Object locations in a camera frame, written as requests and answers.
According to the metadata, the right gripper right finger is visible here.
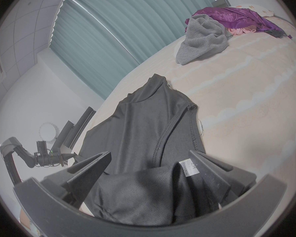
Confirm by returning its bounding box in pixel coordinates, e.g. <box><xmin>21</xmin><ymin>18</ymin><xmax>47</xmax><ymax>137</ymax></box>
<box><xmin>189</xmin><ymin>150</ymin><xmax>257</xmax><ymax>203</ymax></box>

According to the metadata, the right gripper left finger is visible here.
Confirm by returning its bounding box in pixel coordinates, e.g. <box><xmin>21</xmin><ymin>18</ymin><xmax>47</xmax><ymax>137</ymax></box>
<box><xmin>42</xmin><ymin>151</ymin><xmax>112</xmax><ymax>208</ymax></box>

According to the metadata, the black T-shirt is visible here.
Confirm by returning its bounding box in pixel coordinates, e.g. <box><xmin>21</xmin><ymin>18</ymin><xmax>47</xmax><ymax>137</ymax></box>
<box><xmin>78</xmin><ymin>74</ymin><xmax>230</xmax><ymax>226</ymax></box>

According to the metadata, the bed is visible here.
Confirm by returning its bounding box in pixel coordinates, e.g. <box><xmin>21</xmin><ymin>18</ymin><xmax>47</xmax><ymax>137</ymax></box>
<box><xmin>74</xmin><ymin>0</ymin><xmax>296</xmax><ymax>222</ymax></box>

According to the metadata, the round white framed mirror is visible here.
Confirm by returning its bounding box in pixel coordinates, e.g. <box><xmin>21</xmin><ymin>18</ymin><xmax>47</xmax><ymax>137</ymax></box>
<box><xmin>39</xmin><ymin>122</ymin><xmax>57</xmax><ymax>141</ymax></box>

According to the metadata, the black chest of drawers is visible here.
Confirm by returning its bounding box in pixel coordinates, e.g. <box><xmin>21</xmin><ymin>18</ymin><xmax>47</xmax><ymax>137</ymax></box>
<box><xmin>50</xmin><ymin>107</ymin><xmax>97</xmax><ymax>155</ymax></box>

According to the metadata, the blue-green curtain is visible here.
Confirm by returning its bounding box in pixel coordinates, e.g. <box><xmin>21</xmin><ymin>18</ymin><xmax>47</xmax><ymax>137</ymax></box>
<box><xmin>68</xmin><ymin>0</ymin><xmax>219</xmax><ymax>65</ymax></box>
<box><xmin>50</xmin><ymin>0</ymin><xmax>141</xmax><ymax>101</ymax></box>

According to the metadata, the grey knit garment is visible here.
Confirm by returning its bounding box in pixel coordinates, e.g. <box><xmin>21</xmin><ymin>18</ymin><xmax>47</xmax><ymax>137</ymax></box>
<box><xmin>176</xmin><ymin>16</ymin><xmax>229</xmax><ymax>66</ymax></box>

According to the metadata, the pink garment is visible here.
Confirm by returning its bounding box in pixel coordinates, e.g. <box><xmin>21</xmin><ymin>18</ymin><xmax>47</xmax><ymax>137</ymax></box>
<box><xmin>228</xmin><ymin>25</ymin><xmax>258</xmax><ymax>36</ymax></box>

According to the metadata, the dark grey lace garment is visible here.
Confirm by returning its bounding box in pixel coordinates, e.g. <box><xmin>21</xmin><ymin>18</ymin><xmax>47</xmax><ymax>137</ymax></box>
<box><xmin>269</xmin><ymin>29</ymin><xmax>286</xmax><ymax>38</ymax></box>

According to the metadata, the purple satin garment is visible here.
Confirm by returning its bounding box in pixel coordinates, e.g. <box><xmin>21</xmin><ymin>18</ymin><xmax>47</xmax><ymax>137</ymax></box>
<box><xmin>185</xmin><ymin>6</ymin><xmax>293</xmax><ymax>39</ymax></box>

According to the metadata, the white printed pillow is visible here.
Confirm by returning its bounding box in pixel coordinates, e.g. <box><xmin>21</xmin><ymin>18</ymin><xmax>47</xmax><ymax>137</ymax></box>
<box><xmin>234</xmin><ymin>4</ymin><xmax>274</xmax><ymax>17</ymax></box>

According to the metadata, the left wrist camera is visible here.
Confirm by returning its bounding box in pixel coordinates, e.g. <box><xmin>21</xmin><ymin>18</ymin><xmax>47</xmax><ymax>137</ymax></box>
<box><xmin>37</xmin><ymin>140</ymin><xmax>47</xmax><ymax>157</ymax></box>

